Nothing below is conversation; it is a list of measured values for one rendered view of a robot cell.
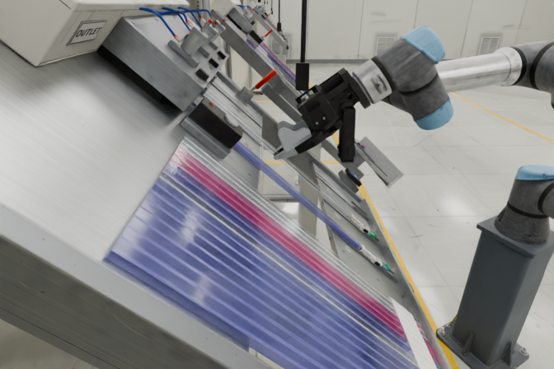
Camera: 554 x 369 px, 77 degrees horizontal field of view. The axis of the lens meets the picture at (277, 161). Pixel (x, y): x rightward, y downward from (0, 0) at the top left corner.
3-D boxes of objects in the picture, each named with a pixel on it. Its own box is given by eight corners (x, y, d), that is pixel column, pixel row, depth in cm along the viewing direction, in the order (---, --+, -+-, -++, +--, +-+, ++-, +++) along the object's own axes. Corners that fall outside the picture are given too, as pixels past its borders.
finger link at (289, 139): (260, 140, 69) (298, 113, 67) (277, 162, 71) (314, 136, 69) (260, 145, 66) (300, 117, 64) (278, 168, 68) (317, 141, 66)
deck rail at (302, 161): (347, 212, 102) (363, 198, 100) (348, 216, 100) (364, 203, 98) (143, 35, 81) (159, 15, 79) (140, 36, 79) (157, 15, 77)
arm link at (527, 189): (527, 193, 117) (539, 156, 112) (566, 214, 106) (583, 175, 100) (498, 198, 114) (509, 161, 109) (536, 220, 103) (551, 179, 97)
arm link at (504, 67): (532, 34, 91) (363, 59, 81) (575, 38, 81) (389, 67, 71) (523, 78, 96) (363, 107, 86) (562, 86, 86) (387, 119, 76)
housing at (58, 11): (152, 52, 80) (190, 3, 76) (7, 111, 36) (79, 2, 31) (123, 26, 78) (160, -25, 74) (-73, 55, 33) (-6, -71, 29)
